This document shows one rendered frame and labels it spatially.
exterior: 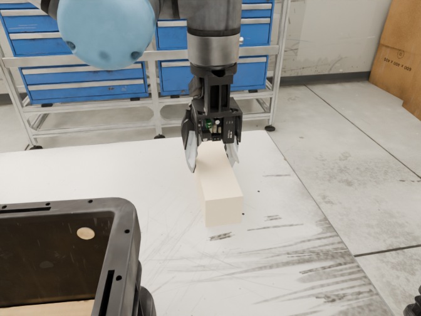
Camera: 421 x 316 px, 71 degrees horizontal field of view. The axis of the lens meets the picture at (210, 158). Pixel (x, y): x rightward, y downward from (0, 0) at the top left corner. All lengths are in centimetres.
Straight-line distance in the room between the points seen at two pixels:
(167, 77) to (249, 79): 55
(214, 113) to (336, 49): 293
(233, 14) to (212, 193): 26
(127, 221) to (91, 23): 16
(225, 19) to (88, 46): 19
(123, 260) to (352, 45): 330
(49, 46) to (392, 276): 205
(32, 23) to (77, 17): 172
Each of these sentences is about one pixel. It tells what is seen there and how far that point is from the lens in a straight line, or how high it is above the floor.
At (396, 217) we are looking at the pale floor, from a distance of 177.
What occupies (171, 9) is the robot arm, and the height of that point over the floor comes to 102.
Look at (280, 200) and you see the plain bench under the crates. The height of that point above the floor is 70.
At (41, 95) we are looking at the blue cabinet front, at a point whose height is 37.
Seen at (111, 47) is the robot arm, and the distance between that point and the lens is 28.
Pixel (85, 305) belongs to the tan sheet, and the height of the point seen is 83.
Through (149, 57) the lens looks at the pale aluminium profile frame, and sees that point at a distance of 190.
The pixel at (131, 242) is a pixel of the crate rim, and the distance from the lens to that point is 19.
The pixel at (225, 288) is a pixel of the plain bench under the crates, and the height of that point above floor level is 70.
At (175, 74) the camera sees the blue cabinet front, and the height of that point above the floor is 46.
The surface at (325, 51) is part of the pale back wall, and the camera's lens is 327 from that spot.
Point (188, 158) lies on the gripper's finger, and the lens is 54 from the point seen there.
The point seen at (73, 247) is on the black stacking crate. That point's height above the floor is 90.
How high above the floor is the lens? 107
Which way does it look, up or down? 34 degrees down
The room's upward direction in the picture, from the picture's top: straight up
